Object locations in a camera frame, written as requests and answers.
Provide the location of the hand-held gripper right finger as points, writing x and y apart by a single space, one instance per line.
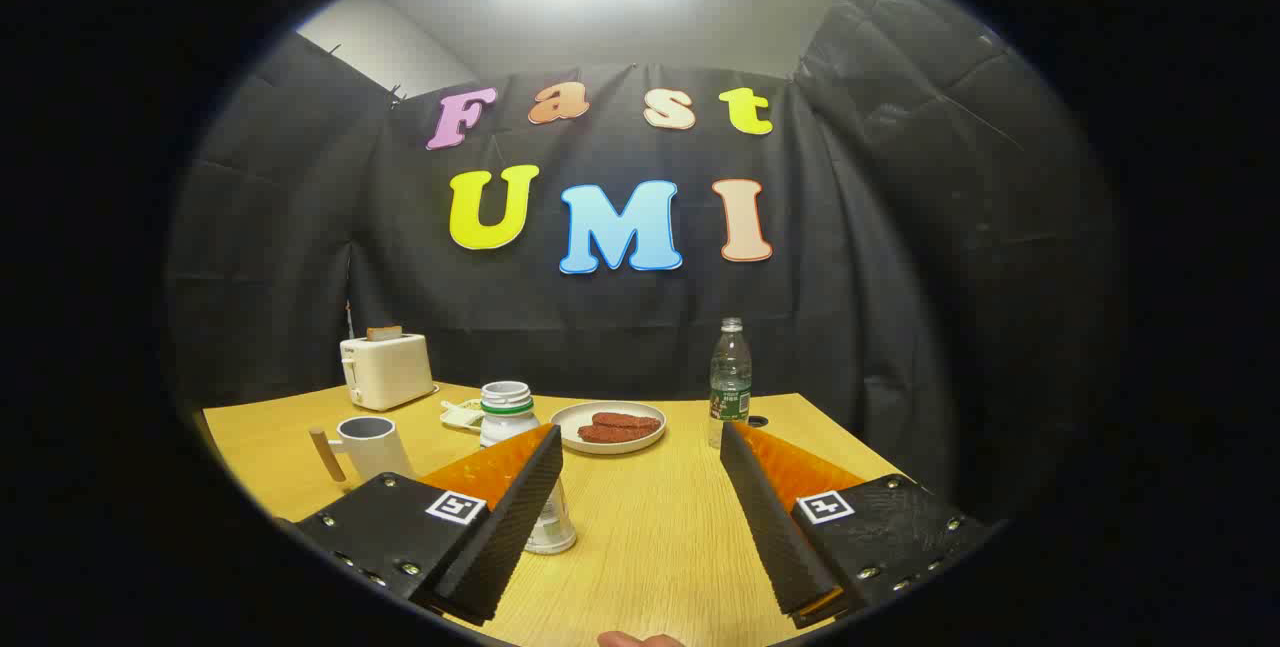
765 517

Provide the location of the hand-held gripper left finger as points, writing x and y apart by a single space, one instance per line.
510 527

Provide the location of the white juice bottle green label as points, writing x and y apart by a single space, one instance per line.
505 417

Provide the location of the clear plastic water bottle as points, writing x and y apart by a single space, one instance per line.
730 377

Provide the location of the wooden table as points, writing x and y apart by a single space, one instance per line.
650 537

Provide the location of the white divided bean dish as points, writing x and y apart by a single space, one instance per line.
462 417

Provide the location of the white plate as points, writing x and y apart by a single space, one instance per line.
575 419

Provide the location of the brown meat piece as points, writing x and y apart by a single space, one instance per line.
630 420
610 435

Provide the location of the cream toaster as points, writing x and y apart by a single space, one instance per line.
390 372

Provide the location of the bread slice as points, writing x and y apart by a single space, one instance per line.
384 334

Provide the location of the black backdrop cloth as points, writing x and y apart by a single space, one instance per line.
850 277

